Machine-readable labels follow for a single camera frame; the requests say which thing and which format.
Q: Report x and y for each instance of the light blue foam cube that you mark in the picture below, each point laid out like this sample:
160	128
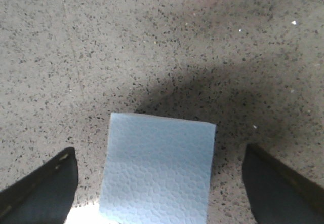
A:
157	170

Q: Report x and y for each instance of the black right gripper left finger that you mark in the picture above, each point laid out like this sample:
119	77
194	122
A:
44	196

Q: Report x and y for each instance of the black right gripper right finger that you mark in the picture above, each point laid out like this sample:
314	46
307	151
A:
277	193

